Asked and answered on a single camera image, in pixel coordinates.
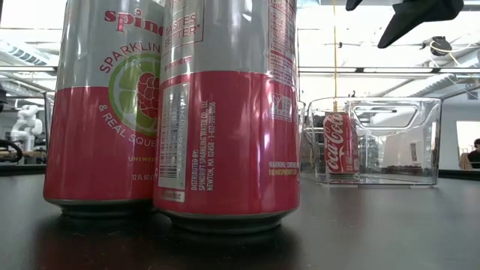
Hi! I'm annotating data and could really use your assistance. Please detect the clear plastic bin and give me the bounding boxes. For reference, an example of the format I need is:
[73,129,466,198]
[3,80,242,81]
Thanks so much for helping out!
[299,96,443,188]
[37,91,57,181]

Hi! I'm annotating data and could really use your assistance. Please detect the red Coca-Cola can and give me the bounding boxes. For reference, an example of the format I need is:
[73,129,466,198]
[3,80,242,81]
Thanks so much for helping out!
[322,111,360,176]

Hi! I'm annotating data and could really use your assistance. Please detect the horizontal light bar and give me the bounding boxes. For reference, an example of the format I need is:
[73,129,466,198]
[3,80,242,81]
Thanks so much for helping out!
[0,65,480,75]

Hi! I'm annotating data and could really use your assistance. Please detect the person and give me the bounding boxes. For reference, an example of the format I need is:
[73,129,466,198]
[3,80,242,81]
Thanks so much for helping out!
[466,137,480,170]

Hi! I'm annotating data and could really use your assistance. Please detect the black table mat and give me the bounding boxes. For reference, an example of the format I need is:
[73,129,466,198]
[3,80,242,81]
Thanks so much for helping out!
[0,172,480,270]

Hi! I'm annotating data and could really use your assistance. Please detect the black ceiling cord reel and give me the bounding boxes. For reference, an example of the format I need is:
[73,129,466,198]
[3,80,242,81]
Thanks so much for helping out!
[421,35,472,57]

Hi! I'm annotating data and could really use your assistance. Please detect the black ring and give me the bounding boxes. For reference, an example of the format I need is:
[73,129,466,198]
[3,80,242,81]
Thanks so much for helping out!
[0,138,24,164]

